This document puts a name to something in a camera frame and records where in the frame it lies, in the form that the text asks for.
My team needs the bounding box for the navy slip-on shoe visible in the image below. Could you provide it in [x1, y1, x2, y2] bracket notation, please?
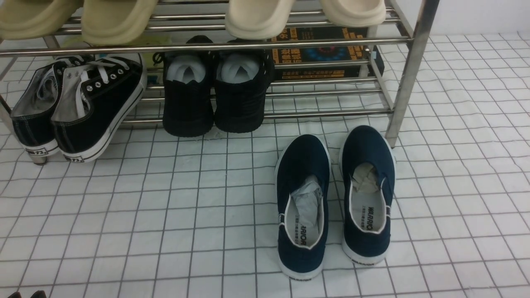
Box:
[339, 125, 396, 266]
[275, 134, 331, 281]

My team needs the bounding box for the metal shoe rack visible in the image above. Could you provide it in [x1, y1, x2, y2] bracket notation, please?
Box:
[1, 0, 438, 164]

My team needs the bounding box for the right black shoe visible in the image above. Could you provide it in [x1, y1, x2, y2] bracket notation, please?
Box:
[213, 49, 275, 133]

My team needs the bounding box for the black shoe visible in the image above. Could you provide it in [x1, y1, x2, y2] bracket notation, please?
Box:
[159, 50, 214, 137]
[213, 49, 275, 133]

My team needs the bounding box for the left black shoe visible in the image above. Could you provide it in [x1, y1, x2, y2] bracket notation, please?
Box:
[159, 50, 214, 137]

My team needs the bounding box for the cream slipper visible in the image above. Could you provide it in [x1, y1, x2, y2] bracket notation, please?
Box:
[225, 0, 295, 40]
[320, 0, 386, 28]

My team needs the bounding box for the dark printed box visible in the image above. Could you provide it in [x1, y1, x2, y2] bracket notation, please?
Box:
[266, 26, 377, 84]

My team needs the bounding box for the cream slipper right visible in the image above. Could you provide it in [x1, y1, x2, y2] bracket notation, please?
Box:
[320, 0, 386, 28]

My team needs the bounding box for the black canvas sneaker with laces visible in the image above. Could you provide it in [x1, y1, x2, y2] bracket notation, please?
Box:
[51, 53, 147, 163]

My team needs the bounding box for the olive slipper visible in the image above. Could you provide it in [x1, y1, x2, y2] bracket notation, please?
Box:
[0, 0, 83, 40]
[81, 0, 158, 46]

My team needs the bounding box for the black canvas sneaker far left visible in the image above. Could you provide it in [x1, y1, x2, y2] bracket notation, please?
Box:
[11, 55, 94, 157]

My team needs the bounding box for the dark object bottom left corner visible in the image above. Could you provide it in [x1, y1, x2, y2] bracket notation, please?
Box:
[7, 290, 47, 298]

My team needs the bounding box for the olive slipper far left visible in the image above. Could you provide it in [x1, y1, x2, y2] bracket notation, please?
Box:
[0, 0, 83, 40]

